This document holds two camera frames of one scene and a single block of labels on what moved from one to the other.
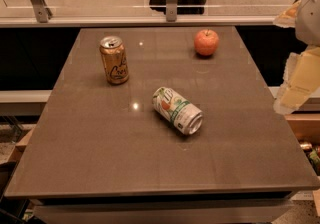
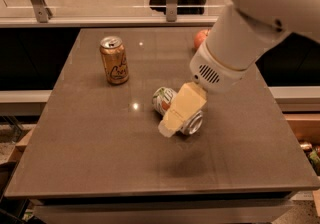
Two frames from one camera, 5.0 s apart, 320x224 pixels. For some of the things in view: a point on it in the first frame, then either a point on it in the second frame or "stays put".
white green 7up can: [177, 110] stays put
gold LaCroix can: [114, 60] stays put
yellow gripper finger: [301, 79] to [189, 98]
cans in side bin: [312, 153] stays put
